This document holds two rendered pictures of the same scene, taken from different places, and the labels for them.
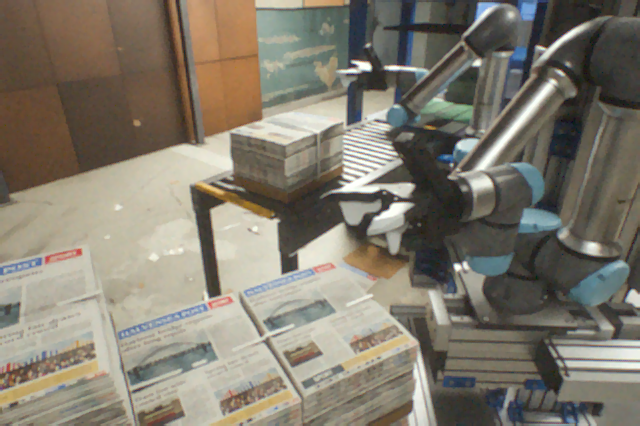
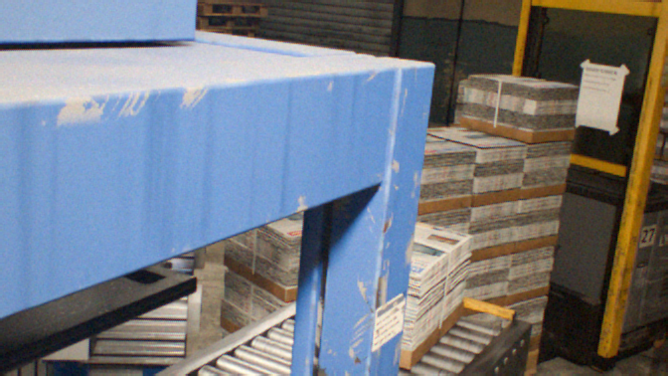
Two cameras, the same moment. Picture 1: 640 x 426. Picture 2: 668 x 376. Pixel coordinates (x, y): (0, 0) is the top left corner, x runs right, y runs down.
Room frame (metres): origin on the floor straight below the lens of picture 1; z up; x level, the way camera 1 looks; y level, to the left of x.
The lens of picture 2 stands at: (3.47, -0.38, 1.61)
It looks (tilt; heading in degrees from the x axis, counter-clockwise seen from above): 14 degrees down; 169
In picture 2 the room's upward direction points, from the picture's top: 5 degrees clockwise
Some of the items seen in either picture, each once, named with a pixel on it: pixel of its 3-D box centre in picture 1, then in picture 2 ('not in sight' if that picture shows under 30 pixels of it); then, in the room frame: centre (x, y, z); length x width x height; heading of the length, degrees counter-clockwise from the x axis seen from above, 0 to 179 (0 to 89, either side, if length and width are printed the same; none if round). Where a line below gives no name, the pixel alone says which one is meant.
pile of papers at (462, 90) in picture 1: (474, 79); not in sight; (3.17, -1.11, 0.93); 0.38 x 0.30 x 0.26; 141
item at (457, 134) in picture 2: not in sight; (468, 136); (0.35, 0.75, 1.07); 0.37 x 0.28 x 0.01; 31
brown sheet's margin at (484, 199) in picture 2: not in sight; (461, 185); (0.35, 0.75, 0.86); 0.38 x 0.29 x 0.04; 31
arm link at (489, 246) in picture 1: (484, 236); not in sight; (0.65, -0.29, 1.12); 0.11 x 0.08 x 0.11; 23
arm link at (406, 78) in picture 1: (413, 80); not in sight; (1.60, -0.34, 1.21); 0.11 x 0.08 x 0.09; 62
